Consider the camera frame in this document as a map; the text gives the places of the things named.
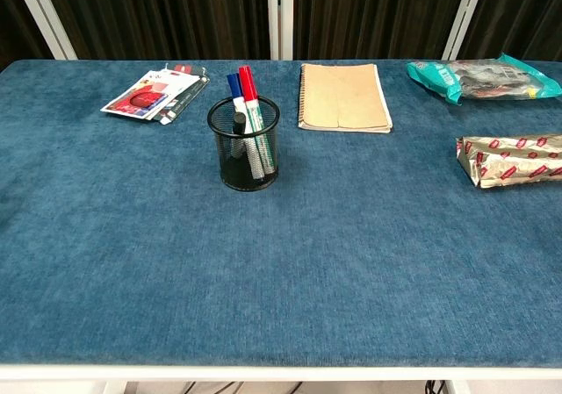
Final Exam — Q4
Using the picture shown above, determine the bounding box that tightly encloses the teal clear plastic snack bag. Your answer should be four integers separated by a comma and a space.
405, 52, 562, 106

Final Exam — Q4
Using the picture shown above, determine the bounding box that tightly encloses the flattened red white cardboard packaging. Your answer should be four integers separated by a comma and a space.
100, 63, 211, 126

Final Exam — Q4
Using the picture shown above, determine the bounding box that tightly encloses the black mesh pen holder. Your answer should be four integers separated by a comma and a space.
206, 95, 281, 191

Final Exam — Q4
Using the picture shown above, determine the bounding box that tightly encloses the blue capped marker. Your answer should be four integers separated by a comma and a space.
226, 73, 266, 181

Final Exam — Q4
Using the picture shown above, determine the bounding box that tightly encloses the white frame post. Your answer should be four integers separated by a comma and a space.
441, 0, 489, 61
9, 0, 79, 61
266, 0, 295, 61

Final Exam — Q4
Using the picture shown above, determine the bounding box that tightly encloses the black capped white marker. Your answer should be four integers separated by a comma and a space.
230, 111, 247, 161

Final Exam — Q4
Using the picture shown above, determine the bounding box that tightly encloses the dark brown curtain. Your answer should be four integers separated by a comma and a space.
0, 0, 562, 72

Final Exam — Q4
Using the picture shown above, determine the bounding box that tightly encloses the blue fabric table cloth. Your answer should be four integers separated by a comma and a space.
0, 58, 562, 367

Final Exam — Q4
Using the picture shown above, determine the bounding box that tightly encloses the red capped marker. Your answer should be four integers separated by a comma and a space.
238, 65, 277, 176

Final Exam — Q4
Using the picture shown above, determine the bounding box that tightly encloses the gold red foil package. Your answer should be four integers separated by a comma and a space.
455, 133, 562, 189

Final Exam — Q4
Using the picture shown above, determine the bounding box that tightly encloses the tan spiral notebook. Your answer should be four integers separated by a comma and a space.
297, 62, 394, 134

